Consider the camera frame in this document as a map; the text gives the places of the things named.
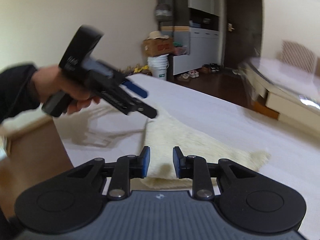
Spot cardboard box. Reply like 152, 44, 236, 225
142, 37, 174, 57

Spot dark wooden door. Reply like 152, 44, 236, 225
223, 0, 263, 70

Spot white plastic bucket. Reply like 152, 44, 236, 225
147, 53, 171, 81

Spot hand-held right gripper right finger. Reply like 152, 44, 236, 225
172, 146, 258, 201

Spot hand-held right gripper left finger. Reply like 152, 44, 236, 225
64, 146, 151, 201

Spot person's left hand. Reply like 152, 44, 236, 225
31, 65, 102, 115

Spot white grey cabinet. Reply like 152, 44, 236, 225
157, 0, 222, 76

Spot cluster of cooking oil bottles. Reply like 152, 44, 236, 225
125, 65, 152, 76

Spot grey hanging bag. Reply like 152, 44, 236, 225
154, 0, 174, 23

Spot colourful plastic bags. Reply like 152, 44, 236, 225
173, 42, 188, 56

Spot cream terry towel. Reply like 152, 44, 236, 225
139, 116, 272, 189

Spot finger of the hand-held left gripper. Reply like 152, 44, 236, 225
134, 100, 158, 119
121, 79, 149, 99

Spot straw hat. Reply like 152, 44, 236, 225
147, 30, 170, 41

